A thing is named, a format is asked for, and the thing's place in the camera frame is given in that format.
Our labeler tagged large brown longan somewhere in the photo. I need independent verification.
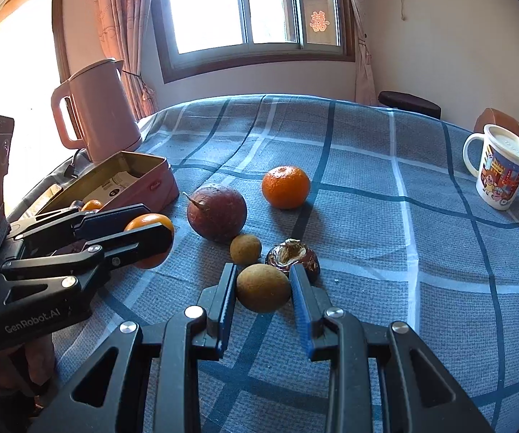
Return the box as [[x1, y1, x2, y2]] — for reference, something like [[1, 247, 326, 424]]
[[236, 263, 293, 314]]

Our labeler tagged large tangerine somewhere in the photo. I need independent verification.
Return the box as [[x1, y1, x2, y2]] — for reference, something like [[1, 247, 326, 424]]
[[261, 166, 311, 210]]

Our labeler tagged dark water chestnut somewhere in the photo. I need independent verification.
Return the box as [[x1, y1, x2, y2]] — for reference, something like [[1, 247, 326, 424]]
[[265, 239, 321, 283]]

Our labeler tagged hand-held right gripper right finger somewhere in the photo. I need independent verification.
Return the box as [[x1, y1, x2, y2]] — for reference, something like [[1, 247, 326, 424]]
[[289, 265, 495, 433]]

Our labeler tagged pink electric kettle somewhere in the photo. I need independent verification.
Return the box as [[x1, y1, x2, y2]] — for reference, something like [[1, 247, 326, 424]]
[[51, 58, 143, 163]]

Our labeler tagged white cartoon print mug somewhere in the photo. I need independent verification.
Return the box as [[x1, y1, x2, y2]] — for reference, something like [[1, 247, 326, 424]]
[[462, 124, 519, 212]]

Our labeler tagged black kettle power cord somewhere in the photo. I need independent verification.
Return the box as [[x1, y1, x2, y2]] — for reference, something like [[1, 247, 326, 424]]
[[63, 148, 88, 179]]

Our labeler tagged pink metal tin box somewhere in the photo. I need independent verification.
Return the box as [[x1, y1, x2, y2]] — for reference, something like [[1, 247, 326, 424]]
[[38, 151, 180, 217]]

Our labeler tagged white mug lid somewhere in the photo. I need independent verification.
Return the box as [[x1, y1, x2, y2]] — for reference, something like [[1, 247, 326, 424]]
[[485, 124, 519, 165]]

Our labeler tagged sliding glass window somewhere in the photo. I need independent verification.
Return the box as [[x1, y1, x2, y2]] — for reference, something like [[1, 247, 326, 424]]
[[151, 0, 357, 84]]

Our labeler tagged pale tied curtain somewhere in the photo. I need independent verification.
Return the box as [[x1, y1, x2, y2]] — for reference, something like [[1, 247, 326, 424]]
[[338, 0, 377, 106]]

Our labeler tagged small brown longan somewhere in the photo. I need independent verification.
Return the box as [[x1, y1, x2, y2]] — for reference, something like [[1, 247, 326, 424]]
[[230, 233, 261, 266]]

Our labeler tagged brown leather armchair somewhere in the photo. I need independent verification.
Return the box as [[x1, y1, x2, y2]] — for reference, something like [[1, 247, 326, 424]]
[[473, 107, 519, 147]]

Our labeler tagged dark round stool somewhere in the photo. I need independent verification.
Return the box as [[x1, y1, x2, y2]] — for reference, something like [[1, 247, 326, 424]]
[[378, 91, 442, 120]]

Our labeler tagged person's left hand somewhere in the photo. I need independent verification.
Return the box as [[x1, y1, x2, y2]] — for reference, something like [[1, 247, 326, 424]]
[[0, 333, 58, 398]]

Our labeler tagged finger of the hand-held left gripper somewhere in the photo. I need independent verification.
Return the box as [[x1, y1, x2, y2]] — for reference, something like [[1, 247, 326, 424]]
[[0, 226, 175, 302], [9, 203, 152, 250]]

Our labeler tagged pink patterned curtain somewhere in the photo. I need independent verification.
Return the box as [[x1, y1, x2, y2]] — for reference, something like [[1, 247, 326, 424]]
[[94, 0, 158, 120]]

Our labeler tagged printed paper leaflet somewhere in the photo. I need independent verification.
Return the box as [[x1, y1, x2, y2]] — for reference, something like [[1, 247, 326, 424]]
[[92, 170, 145, 201]]

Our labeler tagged purple passion fruit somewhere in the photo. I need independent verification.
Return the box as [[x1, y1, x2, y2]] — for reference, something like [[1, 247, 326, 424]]
[[186, 183, 247, 243]]

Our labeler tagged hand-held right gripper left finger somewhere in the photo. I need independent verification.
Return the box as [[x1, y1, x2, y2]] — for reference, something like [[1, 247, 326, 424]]
[[29, 262, 239, 433]]

